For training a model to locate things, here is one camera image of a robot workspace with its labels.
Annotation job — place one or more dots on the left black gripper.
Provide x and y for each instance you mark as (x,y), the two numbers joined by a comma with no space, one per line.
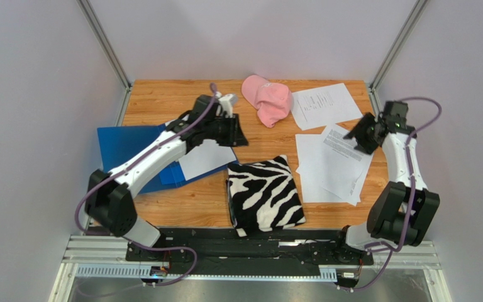
(235,136)

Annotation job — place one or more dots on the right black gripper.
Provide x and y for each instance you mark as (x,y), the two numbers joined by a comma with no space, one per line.
(365,136)

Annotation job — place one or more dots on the printed paper sheet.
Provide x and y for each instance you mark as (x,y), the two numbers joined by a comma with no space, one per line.
(205,158)
(322,106)

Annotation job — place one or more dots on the white paper sheet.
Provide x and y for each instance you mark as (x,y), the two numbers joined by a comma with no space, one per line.
(319,176)
(351,164)

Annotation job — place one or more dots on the blue file folder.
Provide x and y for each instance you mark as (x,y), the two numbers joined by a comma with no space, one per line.
(119,144)

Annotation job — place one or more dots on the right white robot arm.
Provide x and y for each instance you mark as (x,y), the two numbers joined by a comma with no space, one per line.
(403,212)

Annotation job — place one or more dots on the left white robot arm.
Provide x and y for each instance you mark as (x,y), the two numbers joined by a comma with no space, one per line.
(110,196)

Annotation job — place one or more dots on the pink baseball cap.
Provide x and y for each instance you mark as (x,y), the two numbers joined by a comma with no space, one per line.
(272,100)

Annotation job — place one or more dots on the zebra print cushion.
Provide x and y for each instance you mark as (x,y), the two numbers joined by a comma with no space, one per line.
(263,197)

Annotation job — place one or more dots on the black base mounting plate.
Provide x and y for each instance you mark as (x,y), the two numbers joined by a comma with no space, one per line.
(221,252)

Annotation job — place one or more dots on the right corner aluminium post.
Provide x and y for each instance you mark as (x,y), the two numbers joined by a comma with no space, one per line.
(398,43)

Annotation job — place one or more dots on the corner aluminium post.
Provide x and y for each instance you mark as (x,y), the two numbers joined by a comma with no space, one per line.
(102,38)
(398,43)

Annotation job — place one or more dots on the left corner aluminium post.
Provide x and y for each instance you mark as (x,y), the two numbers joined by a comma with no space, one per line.
(102,38)

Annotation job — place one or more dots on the aluminium frame rail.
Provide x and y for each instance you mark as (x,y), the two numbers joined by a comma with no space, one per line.
(414,272)

